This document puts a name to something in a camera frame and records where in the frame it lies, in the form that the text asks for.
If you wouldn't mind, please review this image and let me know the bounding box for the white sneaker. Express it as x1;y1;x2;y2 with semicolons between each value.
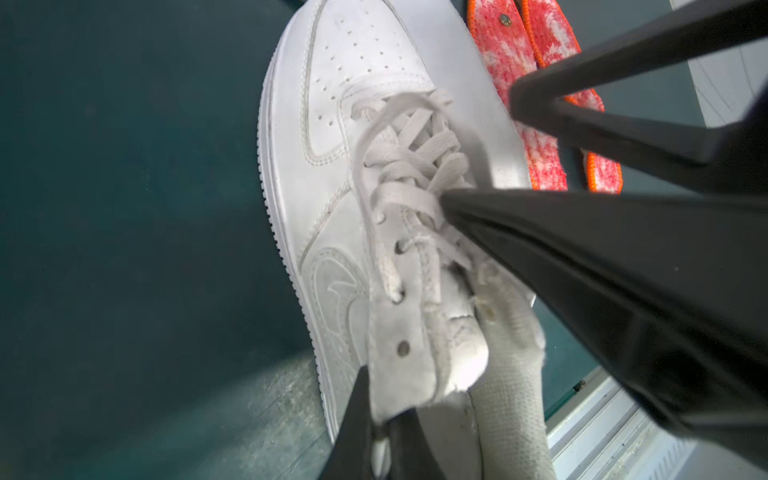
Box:
258;1;534;479

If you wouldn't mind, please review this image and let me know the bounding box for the white insole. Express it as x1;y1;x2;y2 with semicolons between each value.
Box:
392;0;531;189
470;282;556;479

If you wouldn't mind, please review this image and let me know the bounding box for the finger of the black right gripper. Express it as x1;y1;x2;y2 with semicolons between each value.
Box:
441;190;767;468
509;1;767;194

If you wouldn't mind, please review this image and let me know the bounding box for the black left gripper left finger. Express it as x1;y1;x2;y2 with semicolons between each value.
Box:
318;366;374;480

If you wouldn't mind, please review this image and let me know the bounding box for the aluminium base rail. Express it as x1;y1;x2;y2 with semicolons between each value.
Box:
546;367;696;480

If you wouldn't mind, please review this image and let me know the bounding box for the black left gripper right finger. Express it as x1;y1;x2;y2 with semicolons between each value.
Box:
388;409;446;480

